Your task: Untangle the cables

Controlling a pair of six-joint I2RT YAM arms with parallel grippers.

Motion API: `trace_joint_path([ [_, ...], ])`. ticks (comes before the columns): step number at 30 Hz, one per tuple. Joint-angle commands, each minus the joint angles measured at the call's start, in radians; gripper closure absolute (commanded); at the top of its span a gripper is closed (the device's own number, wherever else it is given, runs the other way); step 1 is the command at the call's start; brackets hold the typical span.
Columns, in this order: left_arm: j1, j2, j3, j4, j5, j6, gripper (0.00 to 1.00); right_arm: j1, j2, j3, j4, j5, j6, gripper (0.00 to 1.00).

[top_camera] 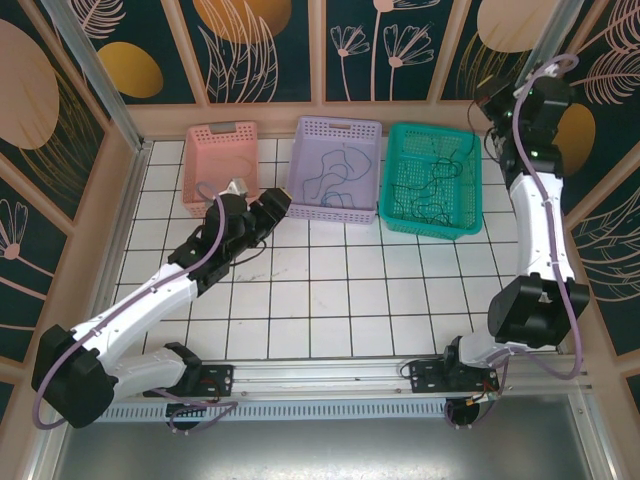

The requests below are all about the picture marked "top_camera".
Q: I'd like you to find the thin black cable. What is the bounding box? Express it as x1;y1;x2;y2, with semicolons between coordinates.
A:
392;182;454;229
424;155;466;196
449;99;477;174

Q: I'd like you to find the thin tan cable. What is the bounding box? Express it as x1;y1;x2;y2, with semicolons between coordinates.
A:
219;157;256;184

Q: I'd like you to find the purple plastic basket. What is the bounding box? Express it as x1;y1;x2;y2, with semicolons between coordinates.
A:
284;115;384;227

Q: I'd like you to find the pink plastic basket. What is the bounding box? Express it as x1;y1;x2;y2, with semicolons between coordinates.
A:
180;120;262;219

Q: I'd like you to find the teal plastic basket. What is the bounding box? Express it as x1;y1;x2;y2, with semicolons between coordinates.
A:
377;123;484;242

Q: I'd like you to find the reflective metal sheet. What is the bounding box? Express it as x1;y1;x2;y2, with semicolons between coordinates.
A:
27;419;619;480

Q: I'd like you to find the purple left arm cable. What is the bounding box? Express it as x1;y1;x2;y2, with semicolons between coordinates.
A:
32;181;240;435

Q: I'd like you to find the black left camera cable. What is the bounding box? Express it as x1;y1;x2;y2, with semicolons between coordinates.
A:
232;238;267;267

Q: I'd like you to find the aluminium frame post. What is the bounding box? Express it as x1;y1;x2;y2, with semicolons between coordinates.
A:
39;0;154;156
490;0;586;147

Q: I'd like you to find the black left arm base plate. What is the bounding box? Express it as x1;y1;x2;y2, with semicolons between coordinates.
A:
143;363;236;399

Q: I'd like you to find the aluminium mounting rail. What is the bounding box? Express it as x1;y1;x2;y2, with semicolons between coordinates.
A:
47;352;594;401

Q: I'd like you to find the slotted grey cable duct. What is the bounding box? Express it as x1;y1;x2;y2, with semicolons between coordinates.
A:
67;402;451;424

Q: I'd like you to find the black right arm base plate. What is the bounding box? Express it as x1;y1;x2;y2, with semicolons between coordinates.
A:
408;359;501;396

